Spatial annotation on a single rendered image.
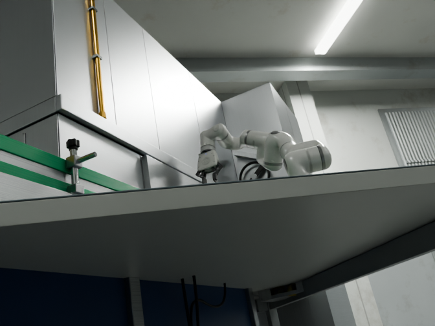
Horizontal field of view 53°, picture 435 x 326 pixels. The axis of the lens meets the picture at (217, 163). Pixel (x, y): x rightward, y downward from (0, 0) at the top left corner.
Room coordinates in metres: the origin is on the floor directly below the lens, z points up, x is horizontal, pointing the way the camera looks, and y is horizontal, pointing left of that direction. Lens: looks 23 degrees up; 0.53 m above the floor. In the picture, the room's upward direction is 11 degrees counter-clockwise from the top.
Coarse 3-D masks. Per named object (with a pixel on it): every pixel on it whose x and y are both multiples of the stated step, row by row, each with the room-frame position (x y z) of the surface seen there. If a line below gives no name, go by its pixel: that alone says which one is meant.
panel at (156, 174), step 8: (144, 160) 1.67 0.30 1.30; (152, 160) 1.70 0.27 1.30; (144, 168) 1.67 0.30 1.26; (152, 168) 1.69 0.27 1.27; (160, 168) 1.75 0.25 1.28; (168, 168) 1.82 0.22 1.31; (144, 176) 1.67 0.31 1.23; (152, 176) 1.68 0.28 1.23; (160, 176) 1.74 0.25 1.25; (168, 176) 1.81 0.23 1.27; (176, 176) 1.88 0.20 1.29; (184, 176) 1.96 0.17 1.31; (144, 184) 1.67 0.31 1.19; (152, 184) 1.67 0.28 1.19; (160, 184) 1.73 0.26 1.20; (168, 184) 1.80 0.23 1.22; (176, 184) 1.87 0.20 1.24; (184, 184) 1.95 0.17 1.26
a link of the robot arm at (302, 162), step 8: (296, 152) 1.50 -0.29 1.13; (304, 152) 1.49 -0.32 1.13; (312, 152) 1.49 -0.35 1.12; (288, 160) 1.50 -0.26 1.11; (296, 160) 1.49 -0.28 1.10; (304, 160) 1.49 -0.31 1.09; (312, 160) 1.49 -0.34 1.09; (320, 160) 1.50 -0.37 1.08; (288, 168) 1.51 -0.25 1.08; (296, 168) 1.49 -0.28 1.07; (304, 168) 1.50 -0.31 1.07; (312, 168) 1.51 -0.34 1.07; (320, 168) 1.52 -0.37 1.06
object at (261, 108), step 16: (240, 96) 2.69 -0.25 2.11; (256, 96) 2.64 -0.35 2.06; (272, 96) 2.61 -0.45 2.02; (224, 112) 2.74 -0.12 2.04; (240, 112) 2.70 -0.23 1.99; (256, 112) 2.65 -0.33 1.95; (272, 112) 2.62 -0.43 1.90; (288, 112) 2.97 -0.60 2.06; (240, 128) 2.71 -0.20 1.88; (256, 128) 2.66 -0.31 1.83; (272, 128) 2.63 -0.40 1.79; (288, 128) 2.81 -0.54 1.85; (240, 160) 2.72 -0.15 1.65; (272, 176) 2.66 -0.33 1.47; (288, 176) 2.62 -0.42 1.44
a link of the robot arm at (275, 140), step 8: (272, 136) 1.72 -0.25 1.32; (280, 136) 1.71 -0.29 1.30; (288, 136) 1.71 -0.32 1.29; (272, 144) 1.73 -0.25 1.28; (280, 144) 1.70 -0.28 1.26; (264, 152) 1.78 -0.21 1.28; (272, 152) 1.75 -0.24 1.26; (264, 160) 1.79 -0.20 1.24; (272, 160) 1.77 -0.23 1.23; (280, 160) 1.78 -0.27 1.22
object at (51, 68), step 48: (0, 0) 1.34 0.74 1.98; (48, 0) 1.24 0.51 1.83; (96, 0) 1.49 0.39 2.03; (0, 48) 1.33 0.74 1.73; (48, 48) 1.25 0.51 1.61; (144, 48) 1.82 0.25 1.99; (0, 96) 1.33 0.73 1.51; (48, 96) 1.25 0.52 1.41; (96, 96) 1.43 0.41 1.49; (144, 96) 1.76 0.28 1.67; (192, 96) 2.29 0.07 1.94; (48, 144) 1.25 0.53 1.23; (96, 144) 1.41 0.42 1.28; (144, 144) 1.67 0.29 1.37; (192, 144) 2.17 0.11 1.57
